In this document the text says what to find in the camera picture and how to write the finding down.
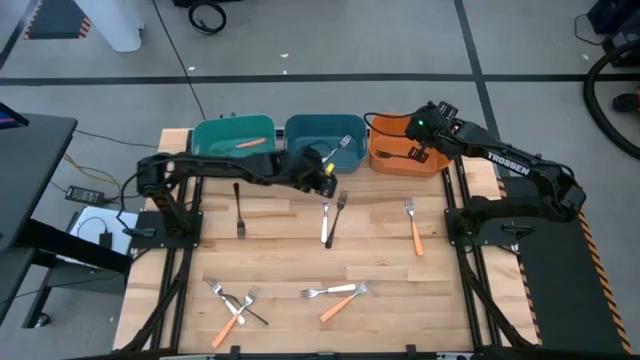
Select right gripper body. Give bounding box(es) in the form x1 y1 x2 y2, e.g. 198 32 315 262
405 101 459 147

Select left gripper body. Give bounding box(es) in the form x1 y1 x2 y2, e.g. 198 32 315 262
287 147 335 189

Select black metal fork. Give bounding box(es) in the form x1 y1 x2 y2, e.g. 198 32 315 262
324 189 350 250
221 293 270 327
232 182 247 240
374 149 412 162

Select orange-handled fork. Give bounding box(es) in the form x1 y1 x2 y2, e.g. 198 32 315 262
233 137 269 150
319 277 378 324
211 285 261 350
403 196 426 258

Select orange plastic bin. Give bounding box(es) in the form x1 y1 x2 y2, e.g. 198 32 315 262
368 112 455 179

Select blue plastic bin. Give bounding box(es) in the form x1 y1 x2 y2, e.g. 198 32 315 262
283 113 370 175

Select green plastic bin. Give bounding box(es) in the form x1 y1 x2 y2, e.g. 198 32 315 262
191 114 278 161

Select large hazard-striped black mat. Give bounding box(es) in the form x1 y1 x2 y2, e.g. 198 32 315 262
499 177 634 356

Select black and orange tool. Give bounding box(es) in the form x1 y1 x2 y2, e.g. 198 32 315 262
612 88 640 114

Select black equipment box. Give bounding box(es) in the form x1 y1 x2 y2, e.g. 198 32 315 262
587 0 640 69

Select black power adapter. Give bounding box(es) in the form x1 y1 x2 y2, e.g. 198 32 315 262
64 185 107 207

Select white sheet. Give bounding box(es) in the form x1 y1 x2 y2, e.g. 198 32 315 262
67 206 140 266

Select white pillar base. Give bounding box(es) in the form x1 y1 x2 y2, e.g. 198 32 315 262
74 0 146 54

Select black desk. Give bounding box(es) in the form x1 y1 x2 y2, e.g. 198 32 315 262
0 112 134 329

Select small hazard-striped black ramp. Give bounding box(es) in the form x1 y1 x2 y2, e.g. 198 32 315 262
22 0 94 41

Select monitor corner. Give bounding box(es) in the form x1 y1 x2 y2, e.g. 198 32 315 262
0 101 30 130

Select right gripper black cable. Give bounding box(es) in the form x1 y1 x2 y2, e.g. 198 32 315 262
362 111 416 140

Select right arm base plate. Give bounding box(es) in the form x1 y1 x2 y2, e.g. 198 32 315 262
444 207 521 247

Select black right frame rails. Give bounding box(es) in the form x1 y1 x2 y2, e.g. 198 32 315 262
444 127 539 351

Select black frame rails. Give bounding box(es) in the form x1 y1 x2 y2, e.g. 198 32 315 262
119 128 206 354
444 127 539 351

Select black left frame rails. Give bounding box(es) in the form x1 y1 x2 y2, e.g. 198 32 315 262
119 128 206 354

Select thick black hose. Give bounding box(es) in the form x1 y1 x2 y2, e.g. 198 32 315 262
582 42 640 161

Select black front frame bar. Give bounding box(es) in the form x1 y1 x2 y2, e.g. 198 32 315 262
159 343 494 360

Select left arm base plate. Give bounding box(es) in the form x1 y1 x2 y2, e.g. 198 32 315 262
130 209 204 250

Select long thin black cable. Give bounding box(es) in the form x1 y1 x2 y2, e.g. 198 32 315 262
151 0 207 121

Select coiled black cable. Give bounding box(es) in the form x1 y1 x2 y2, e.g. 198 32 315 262
187 1 228 36

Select yellow cable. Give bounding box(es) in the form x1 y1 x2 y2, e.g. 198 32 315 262
62 152 109 181

